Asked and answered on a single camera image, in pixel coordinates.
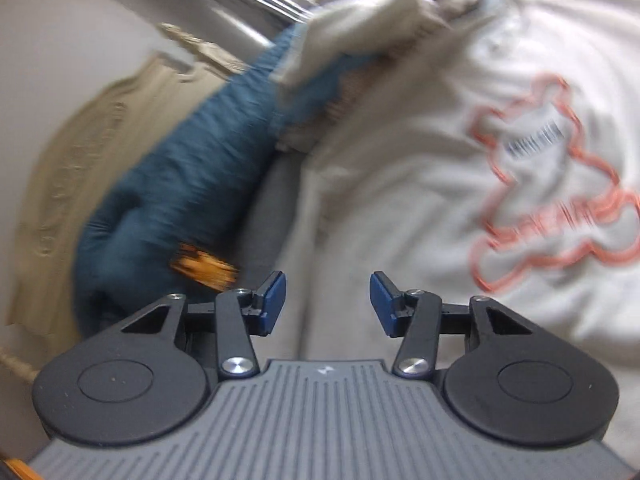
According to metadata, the smartphone with lit screen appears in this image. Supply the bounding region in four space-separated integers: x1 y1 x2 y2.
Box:
170 244 239 292

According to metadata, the cream carved headboard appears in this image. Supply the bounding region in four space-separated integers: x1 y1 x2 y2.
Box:
8 23 245 353

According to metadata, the white bear print sweatshirt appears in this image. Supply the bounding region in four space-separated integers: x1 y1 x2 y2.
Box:
278 0 639 464

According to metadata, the light blue garment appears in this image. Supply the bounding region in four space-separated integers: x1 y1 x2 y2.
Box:
270 55 378 136

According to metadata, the blue duvet roll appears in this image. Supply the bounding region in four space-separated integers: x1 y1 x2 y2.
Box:
71 22 312 338

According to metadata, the cream fleece garment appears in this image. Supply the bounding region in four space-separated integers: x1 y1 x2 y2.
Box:
271 0 452 89

